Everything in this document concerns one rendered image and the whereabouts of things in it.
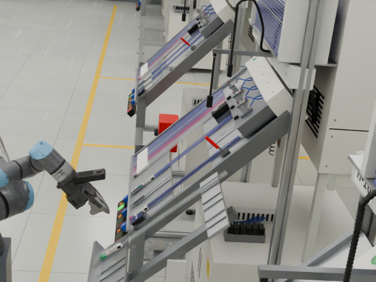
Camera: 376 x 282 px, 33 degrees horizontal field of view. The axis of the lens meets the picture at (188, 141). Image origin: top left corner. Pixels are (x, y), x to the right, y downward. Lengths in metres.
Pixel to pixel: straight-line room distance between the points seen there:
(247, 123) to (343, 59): 0.38
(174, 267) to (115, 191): 2.23
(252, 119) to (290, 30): 0.34
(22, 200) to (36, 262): 1.01
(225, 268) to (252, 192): 0.63
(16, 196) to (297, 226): 1.13
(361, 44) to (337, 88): 0.16
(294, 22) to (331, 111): 0.34
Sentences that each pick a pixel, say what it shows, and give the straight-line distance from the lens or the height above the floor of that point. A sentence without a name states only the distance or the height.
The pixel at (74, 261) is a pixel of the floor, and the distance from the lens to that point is 3.45.
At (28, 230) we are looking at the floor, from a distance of 3.73.
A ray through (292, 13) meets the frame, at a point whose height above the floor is 1.55.
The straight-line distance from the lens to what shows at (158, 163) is 2.62.
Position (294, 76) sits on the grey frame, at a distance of 2.06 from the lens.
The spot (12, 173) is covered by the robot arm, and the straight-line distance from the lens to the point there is 2.27.
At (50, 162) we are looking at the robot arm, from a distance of 2.25.
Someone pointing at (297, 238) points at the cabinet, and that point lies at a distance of 2.60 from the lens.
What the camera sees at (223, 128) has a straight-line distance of 2.42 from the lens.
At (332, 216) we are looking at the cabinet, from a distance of 2.82.
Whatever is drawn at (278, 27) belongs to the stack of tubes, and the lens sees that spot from 2.15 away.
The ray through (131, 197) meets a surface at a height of 0.73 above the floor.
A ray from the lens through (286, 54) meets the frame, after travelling 2.06.
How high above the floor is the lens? 1.88
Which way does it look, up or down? 22 degrees down
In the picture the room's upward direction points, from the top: 6 degrees clockwise
